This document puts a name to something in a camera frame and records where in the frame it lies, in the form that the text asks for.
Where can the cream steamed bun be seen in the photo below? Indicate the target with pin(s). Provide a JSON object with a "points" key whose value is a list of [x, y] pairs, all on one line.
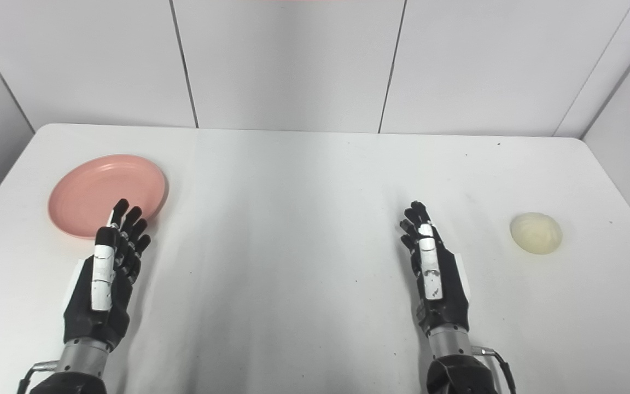
{"points": [[536, 233]]}

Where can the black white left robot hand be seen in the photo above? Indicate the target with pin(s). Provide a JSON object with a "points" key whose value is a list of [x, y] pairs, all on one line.
{"points": [[101, 273]]}

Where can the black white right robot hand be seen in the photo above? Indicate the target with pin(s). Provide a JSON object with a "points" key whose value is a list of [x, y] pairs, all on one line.
{"points": [[432, 273]]}

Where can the pink round plate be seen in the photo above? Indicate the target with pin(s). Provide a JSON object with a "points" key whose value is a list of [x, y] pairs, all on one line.
{"points": [[96, 186]]}

